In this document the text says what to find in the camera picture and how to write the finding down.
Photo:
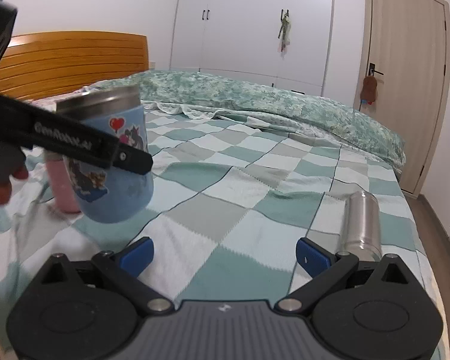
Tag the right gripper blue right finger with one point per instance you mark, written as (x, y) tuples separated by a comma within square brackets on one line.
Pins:
[(329, 273)]

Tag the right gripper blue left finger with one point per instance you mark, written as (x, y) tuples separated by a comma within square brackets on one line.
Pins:
[(122, 270)]

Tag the blue cartoon sleeve steel cup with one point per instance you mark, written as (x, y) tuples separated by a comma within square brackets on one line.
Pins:
[(109, 195)]

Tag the bare stainless steel cup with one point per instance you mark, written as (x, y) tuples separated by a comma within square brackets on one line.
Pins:
[(361, 232)]

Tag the pink sleeve steel cup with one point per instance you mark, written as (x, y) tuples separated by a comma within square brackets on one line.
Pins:
[(60, 183)]

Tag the floral ruffled pillow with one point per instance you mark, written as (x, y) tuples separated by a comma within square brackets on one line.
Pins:
[(50, 103)]

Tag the orange wooden headboard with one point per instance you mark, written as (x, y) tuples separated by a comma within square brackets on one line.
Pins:
[(41, 65)]

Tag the green checkered bed blanket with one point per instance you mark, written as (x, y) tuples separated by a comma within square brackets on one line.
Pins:
[(231, 198)]

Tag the green fluffy duvet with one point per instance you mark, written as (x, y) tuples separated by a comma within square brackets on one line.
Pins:
[(205, 96)]

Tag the beige wooden door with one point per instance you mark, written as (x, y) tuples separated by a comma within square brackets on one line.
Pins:
[(409, 41)]

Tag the green hanging ornament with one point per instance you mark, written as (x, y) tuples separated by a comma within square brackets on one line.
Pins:
[(285, 26)]

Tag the white wardrobe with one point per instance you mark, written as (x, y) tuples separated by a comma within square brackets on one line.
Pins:
[(239, 39)]

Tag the brown plush toy on handle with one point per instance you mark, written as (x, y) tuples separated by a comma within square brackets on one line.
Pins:
[(369, 90)]

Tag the black door handle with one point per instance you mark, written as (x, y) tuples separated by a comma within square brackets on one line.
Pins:
[(372, 70)]

